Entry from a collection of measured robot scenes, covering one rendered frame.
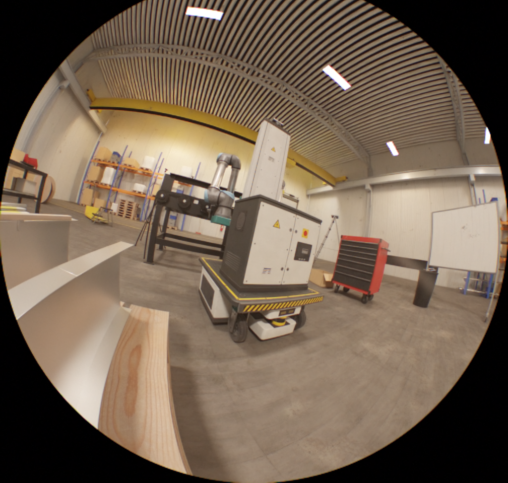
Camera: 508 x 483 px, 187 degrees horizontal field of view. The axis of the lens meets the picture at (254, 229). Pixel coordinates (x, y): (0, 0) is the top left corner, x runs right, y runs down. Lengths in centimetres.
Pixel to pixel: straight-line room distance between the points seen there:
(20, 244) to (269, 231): 101
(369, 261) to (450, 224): 251
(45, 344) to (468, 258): 420
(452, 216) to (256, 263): 407
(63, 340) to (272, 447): 60
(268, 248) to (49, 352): 89
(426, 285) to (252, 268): 299
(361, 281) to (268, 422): 210
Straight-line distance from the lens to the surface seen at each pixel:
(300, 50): 832
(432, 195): 1103
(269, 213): 83
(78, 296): 35
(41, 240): 59
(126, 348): 46
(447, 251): 412
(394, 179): 1112
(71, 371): 36
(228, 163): 154
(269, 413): 71
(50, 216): 55
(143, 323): 54
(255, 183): 131
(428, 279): 325
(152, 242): 206
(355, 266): 246
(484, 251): 393
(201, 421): 66
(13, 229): 52
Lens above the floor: 62
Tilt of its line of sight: 3 degrees up
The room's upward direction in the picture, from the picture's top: 12 degrees clockwise
